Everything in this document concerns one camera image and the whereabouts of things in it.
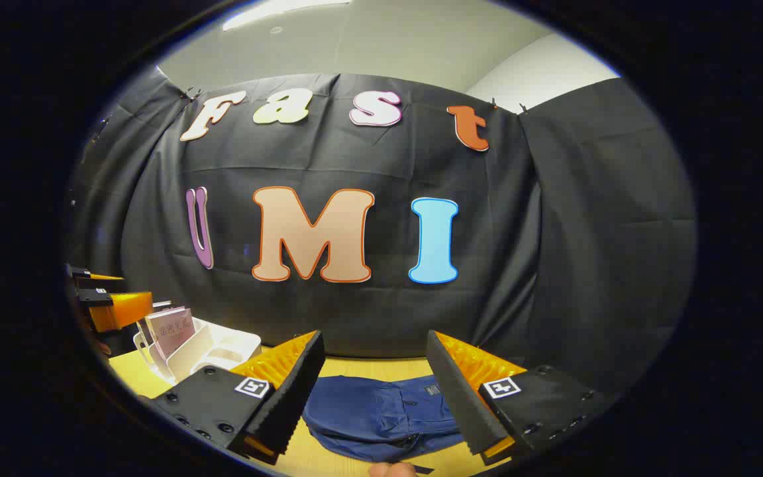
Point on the black backdrop cloth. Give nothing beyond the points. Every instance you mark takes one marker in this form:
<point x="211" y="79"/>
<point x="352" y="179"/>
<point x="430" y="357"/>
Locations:
<point x="328" y="159"/>

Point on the pink book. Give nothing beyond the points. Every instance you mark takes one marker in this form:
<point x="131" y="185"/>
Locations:
<point x="173" y="331"/>

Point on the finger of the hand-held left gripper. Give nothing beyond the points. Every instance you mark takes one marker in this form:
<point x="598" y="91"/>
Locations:
<point x="120" y="308"/>
<point x="80" y="271"/>

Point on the white bookshelf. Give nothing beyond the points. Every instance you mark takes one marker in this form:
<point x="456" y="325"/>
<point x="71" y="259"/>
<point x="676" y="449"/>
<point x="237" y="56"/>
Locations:
<point x="222" y="348"/>

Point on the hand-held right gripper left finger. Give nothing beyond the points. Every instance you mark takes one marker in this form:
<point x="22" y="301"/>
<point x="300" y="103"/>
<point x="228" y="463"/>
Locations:
<point x="292" y="397"/>

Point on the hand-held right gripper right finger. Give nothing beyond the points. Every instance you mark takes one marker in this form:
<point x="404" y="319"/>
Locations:
<point x="464" y="397"/>

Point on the blue schoolbag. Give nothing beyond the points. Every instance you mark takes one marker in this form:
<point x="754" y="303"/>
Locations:
<point x="368" y="411"/>

